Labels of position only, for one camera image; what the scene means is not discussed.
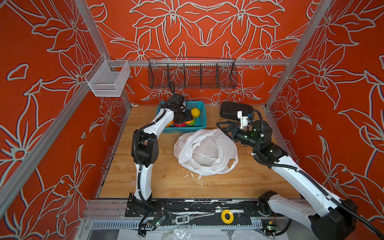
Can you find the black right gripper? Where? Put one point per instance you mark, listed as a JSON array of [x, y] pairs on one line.
[[234, 128]]

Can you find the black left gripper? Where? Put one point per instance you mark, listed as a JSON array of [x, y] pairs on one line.
[[188, 116]]

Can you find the yellow lemon fruit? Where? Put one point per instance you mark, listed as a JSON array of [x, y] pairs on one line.
[[195, 113]]

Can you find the teal plastic basket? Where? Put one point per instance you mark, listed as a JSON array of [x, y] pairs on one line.
[[201, 117]]

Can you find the white plastic bag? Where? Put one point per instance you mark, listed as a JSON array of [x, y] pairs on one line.
[[206, 152]]

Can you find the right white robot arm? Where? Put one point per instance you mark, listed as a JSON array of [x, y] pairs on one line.
[[327, 215]]

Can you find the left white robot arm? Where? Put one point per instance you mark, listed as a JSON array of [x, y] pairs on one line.
[[145, 146]]

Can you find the yellow tape roll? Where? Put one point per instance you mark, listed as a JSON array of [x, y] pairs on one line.
[[227, 217]]

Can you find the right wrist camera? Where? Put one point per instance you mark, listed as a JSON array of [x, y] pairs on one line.
[[243, 117]]

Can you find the black wire wall basket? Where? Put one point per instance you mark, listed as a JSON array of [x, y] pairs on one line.
[[192, 73]]

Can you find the clear plastic wall bin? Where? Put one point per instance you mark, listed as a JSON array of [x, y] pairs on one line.
[[108, 78]]

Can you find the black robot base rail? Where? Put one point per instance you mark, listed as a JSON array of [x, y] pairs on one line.
[[206, 213]]

